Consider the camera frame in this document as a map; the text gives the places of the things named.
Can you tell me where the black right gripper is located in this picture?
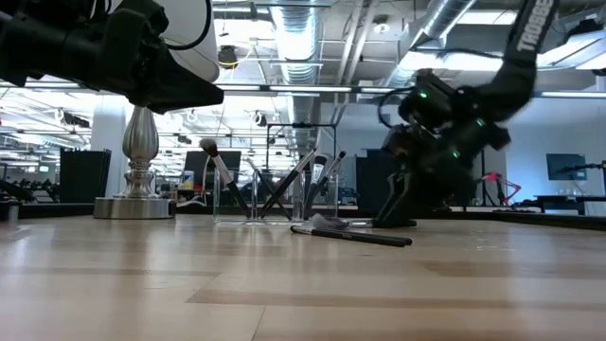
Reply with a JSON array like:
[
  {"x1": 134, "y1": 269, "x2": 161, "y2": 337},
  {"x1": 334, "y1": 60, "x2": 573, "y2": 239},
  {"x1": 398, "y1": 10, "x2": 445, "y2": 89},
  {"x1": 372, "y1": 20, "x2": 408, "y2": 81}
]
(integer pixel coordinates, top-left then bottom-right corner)
[{"x1": 372, "y1": 125, "x2": 479, "y2": 229}]

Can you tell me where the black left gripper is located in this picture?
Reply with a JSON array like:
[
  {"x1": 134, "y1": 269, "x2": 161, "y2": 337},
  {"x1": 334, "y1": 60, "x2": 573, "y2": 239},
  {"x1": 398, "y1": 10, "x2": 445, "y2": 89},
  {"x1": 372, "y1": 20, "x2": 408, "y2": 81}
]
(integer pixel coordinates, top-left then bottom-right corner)
[{"x1": 61, "y1": 0, "x2": 225, "y2": 116}]

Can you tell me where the small silver-ferrule makeup brush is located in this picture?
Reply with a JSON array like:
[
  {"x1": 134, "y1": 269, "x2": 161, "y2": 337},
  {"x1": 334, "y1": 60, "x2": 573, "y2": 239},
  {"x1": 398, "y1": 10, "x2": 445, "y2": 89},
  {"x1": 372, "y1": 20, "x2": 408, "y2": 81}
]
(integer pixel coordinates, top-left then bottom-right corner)
[{"x1": 289, "y1": 224, "x2": 414, "y2": 249}]

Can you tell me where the fan makeup brush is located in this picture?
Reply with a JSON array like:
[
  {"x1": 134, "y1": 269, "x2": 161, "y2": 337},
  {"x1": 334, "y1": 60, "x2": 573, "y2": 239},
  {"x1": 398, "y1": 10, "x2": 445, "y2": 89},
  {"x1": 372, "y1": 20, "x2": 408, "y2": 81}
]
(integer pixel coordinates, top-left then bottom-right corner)
[{"x1": 310, "y1": 212, "x2": 380, "y2": 232}]

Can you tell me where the makeup brush black handle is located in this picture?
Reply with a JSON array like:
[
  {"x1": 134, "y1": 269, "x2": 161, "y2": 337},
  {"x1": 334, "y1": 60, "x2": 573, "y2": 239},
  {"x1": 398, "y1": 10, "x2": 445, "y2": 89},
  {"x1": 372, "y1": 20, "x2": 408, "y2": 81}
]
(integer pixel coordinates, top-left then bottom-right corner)
[
  {"x1": 310, "y1": 150, "x2": 348, "y2": 205},
  {"x1": 302, "y1": 153, "x2": 330, "y2": 220}
]

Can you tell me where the large fluffy makeup brush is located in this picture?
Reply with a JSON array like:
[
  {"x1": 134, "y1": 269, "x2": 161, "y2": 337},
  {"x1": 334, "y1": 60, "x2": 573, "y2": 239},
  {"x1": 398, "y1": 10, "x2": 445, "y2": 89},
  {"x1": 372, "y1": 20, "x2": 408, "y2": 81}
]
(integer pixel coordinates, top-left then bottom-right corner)
[{"x1": 198, "y1": 137, "x2": 251, "y2": 220}]

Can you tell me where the thin black makeup brush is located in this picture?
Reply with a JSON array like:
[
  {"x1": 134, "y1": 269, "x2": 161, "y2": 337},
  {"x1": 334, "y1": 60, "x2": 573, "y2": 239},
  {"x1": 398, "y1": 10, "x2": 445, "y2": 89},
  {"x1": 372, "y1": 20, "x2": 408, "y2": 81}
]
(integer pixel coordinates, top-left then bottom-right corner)
[{"x1": 243, "y1": 158, "x2": 294, "y2": 222}]

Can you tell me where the black cabinet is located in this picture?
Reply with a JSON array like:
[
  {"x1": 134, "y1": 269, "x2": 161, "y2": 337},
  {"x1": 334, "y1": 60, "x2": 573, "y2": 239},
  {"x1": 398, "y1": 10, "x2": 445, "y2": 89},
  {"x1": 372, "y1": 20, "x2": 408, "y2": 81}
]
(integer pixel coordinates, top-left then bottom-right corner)
[{"x1": 354, "y1": 148, "x2": 397, "y2": 212}]

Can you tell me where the black hanging ceiling device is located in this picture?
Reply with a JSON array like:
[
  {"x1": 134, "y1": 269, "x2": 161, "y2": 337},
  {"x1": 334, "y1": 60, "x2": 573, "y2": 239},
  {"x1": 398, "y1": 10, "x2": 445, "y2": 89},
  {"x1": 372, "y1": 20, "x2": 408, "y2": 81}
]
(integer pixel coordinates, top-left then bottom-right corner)
[{"x1": 217, "y1": 45, "x2": 240, "y2": 70}]

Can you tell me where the silver lamp with white shade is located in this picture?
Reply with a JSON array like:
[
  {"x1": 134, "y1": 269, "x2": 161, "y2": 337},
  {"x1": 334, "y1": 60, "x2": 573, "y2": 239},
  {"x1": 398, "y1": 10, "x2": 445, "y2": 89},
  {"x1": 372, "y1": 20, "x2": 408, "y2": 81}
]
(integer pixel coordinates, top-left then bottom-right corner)
[{"x1": 93, "y1": 0, "x2": 223, "y2": 221}]

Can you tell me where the dark background monitor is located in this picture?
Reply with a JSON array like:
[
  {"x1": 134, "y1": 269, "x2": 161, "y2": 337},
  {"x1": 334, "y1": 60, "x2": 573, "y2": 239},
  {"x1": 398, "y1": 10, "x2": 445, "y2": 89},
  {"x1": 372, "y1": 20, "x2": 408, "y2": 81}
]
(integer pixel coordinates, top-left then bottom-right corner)
[{"x1": 183, "y1": 150, "x2": 242, "y2": 190}]

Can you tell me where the black panel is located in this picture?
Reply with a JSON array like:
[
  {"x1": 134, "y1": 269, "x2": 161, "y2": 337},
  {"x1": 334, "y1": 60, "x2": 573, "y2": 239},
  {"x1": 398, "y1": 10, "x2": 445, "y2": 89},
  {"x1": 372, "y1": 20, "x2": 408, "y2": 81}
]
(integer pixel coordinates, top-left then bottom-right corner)
[{"x1": 59, "y1": 148, "x2": 113, "y2": 205}]

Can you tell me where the clear acrylic brush organizer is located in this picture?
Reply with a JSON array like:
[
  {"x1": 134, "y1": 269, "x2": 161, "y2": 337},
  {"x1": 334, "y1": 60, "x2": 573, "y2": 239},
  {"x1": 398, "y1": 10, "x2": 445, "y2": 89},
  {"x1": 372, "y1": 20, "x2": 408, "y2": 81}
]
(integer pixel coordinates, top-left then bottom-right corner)
[{"x1": 212, "y1": 165, "x2": 340, "y2": 224}]

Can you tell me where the ceiling strip light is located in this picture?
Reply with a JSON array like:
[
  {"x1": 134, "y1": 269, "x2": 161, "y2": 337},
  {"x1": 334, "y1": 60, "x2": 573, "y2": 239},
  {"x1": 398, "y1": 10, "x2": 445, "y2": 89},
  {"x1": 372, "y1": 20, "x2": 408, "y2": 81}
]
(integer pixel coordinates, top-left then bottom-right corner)
[{"x1": 215, "y1": 83, "x2": 399, "y2": 95}]

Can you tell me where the dark background table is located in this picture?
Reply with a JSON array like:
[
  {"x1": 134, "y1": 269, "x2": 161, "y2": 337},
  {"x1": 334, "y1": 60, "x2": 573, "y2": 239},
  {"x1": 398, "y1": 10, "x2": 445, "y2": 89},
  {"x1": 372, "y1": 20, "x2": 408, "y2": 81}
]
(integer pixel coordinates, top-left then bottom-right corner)
[{"x1": 513, "y1": 192, "x2": 606, "y2": 215}]

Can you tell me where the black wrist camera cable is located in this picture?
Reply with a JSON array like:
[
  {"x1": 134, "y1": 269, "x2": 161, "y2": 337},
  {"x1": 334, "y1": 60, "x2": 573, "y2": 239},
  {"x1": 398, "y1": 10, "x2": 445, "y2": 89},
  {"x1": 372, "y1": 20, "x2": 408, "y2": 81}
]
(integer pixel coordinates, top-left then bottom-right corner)
[{"x1": 163, "y1": 0, "x2": 213, "y2": 52}]

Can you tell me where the silver corrugated ceiling duct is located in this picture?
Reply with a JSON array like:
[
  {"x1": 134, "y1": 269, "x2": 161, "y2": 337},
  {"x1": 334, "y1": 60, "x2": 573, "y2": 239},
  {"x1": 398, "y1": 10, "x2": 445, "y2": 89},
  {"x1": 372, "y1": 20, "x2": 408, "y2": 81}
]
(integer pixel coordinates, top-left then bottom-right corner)
[{"x1": 272, "y1": 0, "x2": 324, "y2": 157}]

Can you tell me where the wall mounted screen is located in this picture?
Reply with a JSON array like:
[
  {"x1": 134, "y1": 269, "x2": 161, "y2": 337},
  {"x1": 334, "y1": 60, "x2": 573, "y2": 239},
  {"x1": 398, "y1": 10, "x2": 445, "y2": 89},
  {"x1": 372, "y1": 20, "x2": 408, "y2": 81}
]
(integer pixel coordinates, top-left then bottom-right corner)
[{"x1": 545, "y1": 153, "x2": 588, "y2": 182}]

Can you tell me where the smooth silver ceiling duct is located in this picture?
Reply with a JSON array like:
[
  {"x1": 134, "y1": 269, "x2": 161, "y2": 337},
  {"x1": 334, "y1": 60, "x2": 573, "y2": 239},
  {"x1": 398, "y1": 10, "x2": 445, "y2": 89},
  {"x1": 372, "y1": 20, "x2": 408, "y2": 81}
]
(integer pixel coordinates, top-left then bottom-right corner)
[{"x1": 383, "y1": 0, "x2": 479, "y2": 89}]

